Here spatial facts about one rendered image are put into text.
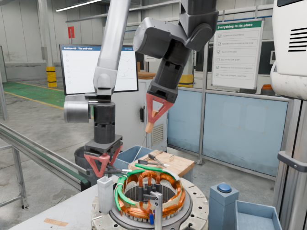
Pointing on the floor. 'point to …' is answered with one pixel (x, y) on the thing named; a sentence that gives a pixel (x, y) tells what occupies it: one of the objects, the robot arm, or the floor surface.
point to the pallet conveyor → (19, 146)
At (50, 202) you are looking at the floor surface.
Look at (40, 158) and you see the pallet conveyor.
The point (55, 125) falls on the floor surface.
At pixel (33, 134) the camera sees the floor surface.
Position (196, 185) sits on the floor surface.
